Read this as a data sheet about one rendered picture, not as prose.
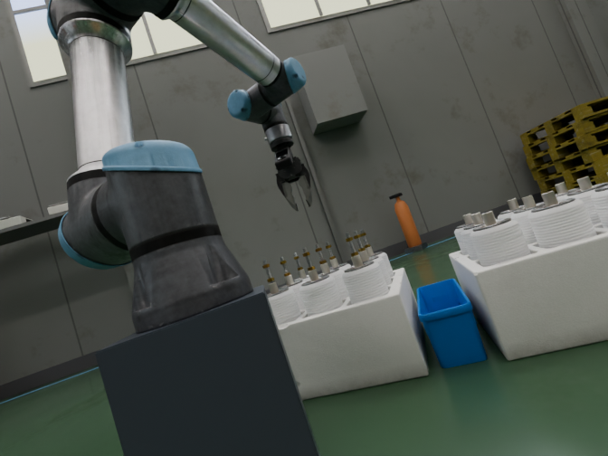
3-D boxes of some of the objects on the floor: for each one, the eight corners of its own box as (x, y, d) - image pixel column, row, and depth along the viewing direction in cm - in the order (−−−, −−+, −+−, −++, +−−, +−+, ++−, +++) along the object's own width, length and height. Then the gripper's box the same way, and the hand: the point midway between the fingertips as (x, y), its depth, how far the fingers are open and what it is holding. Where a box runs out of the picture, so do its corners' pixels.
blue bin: (493, 360, 66) (471, 302, 67) (438, 371, 70) (417, 317, 70) (469, 317, 95) (453, 277, 96) (430, 327, 98) (416, 288, 99)
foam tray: (769, 308, 53) (721, 202, 54) (508, 362, 64) (473, 272, 65) (617, 271, 90) (592, 210, 92) (469, 309, 101) (448, 253, 103)
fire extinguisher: (422, 247, 342) (402, 193, 347) (434, 245, 318) (413, 187, 322) (400, 255, 338) (380, 200, 343) (411, 253, 314) (389, 194, 318)
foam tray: (429, 375, 69) (399, 293, 70) (269, 407, 81) (245, 336, 82) (423, 320, 106) (403, 267, 107) (314, 347, 118) (297, 299, 119)
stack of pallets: (617, 175, 383) (590, 113, 389) (700, 154, 310) (665, 77, 316) (540, 204, 366) (513, 137, 372) (609, 187, 293) (574, 106, 299)
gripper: (300, 141, 104) (323, 204, 103) (268, 154, 105) (289, 216, 104) (296, 132, 96) (320, 201, 94) (261, 146, 97) (284, 214, 95)
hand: (301, 204), depth 96 cm, fingers open, 3 cm apart
